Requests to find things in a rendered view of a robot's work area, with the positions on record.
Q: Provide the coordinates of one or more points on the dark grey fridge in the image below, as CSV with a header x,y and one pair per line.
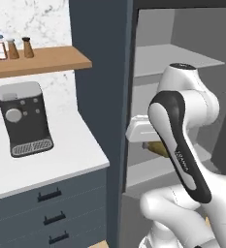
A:
x,y
98,113

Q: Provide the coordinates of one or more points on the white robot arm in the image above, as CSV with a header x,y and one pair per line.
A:
x,y
188,106

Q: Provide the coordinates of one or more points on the black and grey coffee machine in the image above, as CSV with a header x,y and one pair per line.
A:
x,y
25,122

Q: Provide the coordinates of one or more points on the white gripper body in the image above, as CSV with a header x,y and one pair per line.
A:
x,y
139,130

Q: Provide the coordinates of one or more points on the grey fridge shelf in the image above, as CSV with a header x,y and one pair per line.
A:
x,y
169,58
143,169

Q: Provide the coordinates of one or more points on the grey-blue drawer front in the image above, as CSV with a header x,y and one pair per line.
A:
x,y
88,231
85,210
82,189

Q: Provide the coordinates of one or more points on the brown shaker with grey top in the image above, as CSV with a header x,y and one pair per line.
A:
x,y
13,51

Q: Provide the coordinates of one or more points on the wooden wall shelf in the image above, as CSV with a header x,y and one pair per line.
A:
x,y
37,61

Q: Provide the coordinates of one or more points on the spice jar with teal cap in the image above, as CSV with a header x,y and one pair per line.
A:
x,y
0,48

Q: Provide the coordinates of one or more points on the brown potato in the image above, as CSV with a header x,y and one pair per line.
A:
x,y
157,148

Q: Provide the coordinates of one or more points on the brown shaker with black top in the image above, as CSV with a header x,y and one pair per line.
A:
x,y
28,49

